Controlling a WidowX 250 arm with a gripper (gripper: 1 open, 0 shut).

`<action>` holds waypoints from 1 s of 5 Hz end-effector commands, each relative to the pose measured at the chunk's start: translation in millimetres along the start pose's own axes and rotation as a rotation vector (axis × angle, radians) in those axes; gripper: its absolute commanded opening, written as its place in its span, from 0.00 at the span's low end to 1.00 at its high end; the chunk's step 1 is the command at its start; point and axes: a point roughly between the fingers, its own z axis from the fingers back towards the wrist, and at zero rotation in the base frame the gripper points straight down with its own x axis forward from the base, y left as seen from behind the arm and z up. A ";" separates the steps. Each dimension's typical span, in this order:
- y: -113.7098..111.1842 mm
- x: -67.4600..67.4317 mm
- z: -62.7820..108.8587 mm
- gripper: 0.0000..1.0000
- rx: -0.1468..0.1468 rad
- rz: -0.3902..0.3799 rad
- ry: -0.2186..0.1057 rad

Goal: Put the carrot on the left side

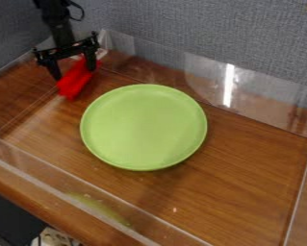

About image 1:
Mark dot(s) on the green round plate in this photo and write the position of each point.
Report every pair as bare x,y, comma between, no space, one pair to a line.
143,127

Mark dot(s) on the clear acrylic corner bracket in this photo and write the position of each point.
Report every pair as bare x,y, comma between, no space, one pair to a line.
100,44

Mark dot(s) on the clear acrylic enclosure wall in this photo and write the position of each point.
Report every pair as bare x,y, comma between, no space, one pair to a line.
235,194

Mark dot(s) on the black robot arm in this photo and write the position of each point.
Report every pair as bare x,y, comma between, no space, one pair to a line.
58,13

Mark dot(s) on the white power strip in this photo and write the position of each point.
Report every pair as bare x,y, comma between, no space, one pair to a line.
52,237

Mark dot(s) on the red ridged carrot block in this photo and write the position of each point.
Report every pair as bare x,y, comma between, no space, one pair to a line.
75,79

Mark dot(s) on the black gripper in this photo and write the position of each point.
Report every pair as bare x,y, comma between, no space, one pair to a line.
49,56

